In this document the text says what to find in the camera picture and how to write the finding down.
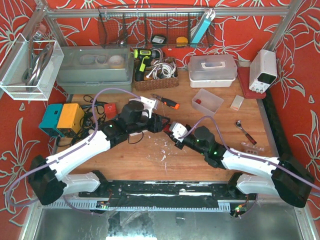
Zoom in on white peg base plate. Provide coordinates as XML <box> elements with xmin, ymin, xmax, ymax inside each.
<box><xmin>129</xmin><ymin>132</ymin><xmax>143</xmax><ymax>137</ymax></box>

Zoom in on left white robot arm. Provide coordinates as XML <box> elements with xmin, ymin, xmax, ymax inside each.
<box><xmin>28</xmin><ymin>100</ymin><xmax>170</xmax><ymax>206</ymax></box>

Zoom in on teal box device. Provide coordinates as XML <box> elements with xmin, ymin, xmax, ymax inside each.
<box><xmin>38</xmin><ymin>103</ymin><xmax>64</xmax><ymax>137</ymax></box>

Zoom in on green black cordless drill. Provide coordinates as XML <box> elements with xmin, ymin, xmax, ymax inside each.
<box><xmin>133</xmin><ymin>48</ymin><xmax>160</xmax><ymax>82</ymax></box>

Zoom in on red mat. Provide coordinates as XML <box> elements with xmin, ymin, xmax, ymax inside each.
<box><xmin>237</xmin><ymin>66</ymin><xmax>266</xmax><ymax>100</ymax></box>

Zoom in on black cable chain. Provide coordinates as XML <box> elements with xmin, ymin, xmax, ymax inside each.
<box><xmin>264</xmin><ymin>88</ymin><xmax>297</xmax><ymax>173</ymax></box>

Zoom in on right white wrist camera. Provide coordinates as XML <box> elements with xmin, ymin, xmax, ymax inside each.
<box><xmin>169</xmin><ymin>121</ymin><xmax>188</xmax><ymax>140</ymax></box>

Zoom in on clear acrylic wall bin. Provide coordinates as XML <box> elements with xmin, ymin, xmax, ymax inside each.
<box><xmin>0</xmin><ymin>34</ymin><xmax>64</xmax><ymax>101</ymax></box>

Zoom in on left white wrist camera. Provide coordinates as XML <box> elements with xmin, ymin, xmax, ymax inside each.
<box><xmin>129</xmin><ymin>96</ymin><xmax>159</xmax><ymax>119</ymax></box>

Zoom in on small red handled tool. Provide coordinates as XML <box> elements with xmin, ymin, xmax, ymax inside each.
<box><xmin>235</xmin><ymin>120</ymin><xmax>257</xmax><ymax>145</ymax></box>

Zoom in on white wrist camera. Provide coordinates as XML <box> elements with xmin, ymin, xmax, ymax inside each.
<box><xmin>129</xmin><ymin>96</ymin><xmax>159</xmax><ymax>119</ymax></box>
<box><xmin>169</xmin><ymin>121</ymin><xmax>188</xmax><ymax>140</ymax></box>

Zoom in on white plastic case with handle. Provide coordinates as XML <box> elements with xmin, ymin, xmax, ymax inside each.
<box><xmin>188</xmin><ymin>54</ymin><xmax>238</xmax><ymax>88</ymax></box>

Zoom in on yellow box device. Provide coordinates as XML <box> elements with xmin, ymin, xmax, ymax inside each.
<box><xmin>57</xmin><ymin>103</ymin><xmax>85</xmax><ymax>138</ymax></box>

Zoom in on white coiled cable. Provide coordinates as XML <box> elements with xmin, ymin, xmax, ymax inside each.
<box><xmin>147</xmin><ymin>62</ymin><xmax>178</xmax><ymax>80</ymax></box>

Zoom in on yellow tape measure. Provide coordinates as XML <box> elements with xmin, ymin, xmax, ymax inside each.
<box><xmin>176</xmin><ymin>36</ymin><xmax>189</xmax><ymax>48</ymax></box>

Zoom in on clear tray of red springs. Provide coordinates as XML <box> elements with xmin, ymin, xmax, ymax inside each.
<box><xmin>191</xmin><ymin>88</ymin><xmax>224</xmax><ymax>117</ymax></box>

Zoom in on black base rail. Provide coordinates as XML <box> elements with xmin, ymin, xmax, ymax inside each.
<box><xmin>78</xmin><ymin>180</ymin><xmax>257</xmax><ymax>209</ymax></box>

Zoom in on small red cube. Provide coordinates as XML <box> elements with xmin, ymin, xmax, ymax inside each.
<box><xmin>104</xmin><ymin>103</ymin><xmax>118</xmax><ymax>119</ymax></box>

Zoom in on grey translucent storage box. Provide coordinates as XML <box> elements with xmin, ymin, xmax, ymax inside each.
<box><xmin>56</xmin><ymin>46</ymin><xmax>134</xmax><ymax>95</ymax></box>

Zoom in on white power supply unit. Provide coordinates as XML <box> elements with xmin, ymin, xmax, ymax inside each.
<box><xmin>248</xmin><ymin>49</ymin><xmax>278</xmax><ymax>94</ymax></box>

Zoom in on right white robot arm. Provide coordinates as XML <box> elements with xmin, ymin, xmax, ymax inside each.
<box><xmin>169</xmin><ymin>123</ymin><xmax>315</xmax><ymax>208</ymax></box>

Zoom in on blue white power strip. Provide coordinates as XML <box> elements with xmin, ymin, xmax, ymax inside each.
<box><xmin>190</xmin><ymin>17</ymin><xmax>211</xmax><ymax>48</ymax></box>

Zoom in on black wire hanging basket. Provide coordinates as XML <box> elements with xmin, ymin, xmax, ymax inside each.
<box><xmin>97</xmin><ymin>4</ymin><xmax>216</xmax><ymax>50</ymax></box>

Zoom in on orange black handled pliers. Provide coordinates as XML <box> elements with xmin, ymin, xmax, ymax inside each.
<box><xmin>150</xmin><ymin>93</ymin><xmax>180</xmax><ymax>110</ymax></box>

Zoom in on small clear plastic bag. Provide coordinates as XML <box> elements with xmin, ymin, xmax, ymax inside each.
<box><xmin>230</xmin><ymin>95</ymin><xmax>245</xmax><ymax>111</ymax></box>

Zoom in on bagged small parts packet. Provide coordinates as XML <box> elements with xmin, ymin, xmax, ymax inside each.
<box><xmin>241</xmin><ymin>142</ymin><xmax>265</xmax><ymax>156</ymax></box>

